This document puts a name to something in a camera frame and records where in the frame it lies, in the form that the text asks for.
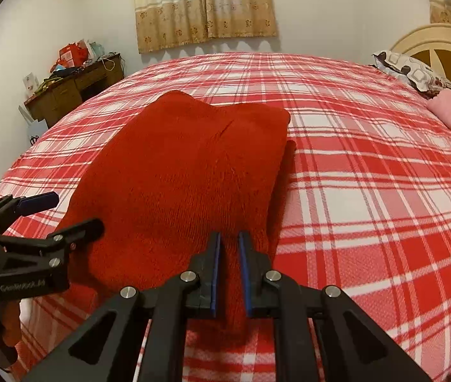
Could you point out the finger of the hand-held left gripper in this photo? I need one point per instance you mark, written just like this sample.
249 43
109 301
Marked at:
86 229
34 203

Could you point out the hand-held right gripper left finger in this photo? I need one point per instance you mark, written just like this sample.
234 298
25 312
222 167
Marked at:
216 274

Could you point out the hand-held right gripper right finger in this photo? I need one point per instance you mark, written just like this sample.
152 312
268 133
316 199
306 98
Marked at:
245 274

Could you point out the white paper bag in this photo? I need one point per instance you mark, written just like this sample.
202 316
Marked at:
36 131

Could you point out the brown wooden desk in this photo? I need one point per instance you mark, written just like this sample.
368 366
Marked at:
62 95

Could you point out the white card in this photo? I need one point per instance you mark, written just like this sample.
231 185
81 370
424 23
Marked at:
29 83

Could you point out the colourful cloth pile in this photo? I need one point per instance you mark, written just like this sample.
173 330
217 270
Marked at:
52 79

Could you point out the red plaid blanket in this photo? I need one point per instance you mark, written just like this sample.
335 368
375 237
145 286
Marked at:
368 207

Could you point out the red gift bag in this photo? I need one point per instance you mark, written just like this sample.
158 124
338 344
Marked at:
70 53

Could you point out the pale blue bag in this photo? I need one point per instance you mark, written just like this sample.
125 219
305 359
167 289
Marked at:
96 51

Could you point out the brown patterned pillow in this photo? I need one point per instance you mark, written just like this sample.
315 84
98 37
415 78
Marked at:
408 69

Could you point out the cream bed headboard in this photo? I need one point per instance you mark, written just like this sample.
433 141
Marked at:
428 34

